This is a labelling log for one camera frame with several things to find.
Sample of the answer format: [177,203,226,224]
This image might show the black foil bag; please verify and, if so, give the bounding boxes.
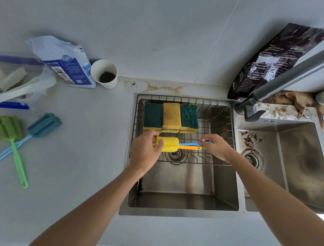
[227,22,324,101]

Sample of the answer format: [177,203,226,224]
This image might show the brown dirty rag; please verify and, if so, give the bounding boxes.
[262,91,324,120]

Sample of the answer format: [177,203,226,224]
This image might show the blue and white paper bag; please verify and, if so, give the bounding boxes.
[25,35,97,89]

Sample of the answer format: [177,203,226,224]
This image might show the blue sponge brush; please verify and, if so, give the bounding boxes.
[0,113,63,161]

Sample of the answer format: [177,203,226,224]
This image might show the person's right hand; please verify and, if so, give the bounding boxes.
[199,133,237,164]

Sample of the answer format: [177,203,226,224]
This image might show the dark coffee grounds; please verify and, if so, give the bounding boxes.
[99,71,115,84]

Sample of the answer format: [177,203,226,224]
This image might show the dark green scouring sponge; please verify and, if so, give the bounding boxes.
[143,102,164,131]

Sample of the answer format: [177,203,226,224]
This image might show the blue plastic brush handle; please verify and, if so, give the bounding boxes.
[178,141,212,147]

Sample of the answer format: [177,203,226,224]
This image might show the clear plastic bag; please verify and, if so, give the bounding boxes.
[0,54,58,104]

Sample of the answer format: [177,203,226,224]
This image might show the person's left hand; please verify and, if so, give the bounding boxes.
[129,130,165,176]

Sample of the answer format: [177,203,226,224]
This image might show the metal wire sink rack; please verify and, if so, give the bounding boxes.
[129,94,236,167]

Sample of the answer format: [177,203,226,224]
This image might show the person's right forearm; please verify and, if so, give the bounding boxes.
[227,152,324,246]

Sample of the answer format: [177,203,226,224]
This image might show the person's left forearm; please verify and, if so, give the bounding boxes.
[29,164,153,246]

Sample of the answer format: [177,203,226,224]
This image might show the clean round sink drain strainer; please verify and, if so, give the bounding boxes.
[166,148,189,165]

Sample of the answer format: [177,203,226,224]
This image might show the green sponge brush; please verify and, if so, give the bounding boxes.
[0,116,29,189]

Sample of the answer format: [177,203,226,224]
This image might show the textured green scouring sponge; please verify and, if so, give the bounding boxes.
[179,103,199,134]

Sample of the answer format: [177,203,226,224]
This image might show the dirty round sink drain strainer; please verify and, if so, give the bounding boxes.
[240,148,264,171]

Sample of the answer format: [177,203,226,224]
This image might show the grey metal faucet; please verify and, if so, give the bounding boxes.
[235,49,324,122]

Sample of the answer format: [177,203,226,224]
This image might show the white paper cup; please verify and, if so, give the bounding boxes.
[90,59,118,90]

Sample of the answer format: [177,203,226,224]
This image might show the stainless steel double sink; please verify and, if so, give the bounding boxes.
[119,92,324,219]

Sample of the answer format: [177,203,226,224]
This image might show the blue plastic strip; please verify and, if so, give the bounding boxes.
[0,101,30,110]

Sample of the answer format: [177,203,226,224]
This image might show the yellow sponge brush orange handle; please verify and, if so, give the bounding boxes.
[153,136,202,153]

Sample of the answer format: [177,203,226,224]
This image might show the yellow sponge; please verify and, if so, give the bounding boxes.
[161,102,182,133]

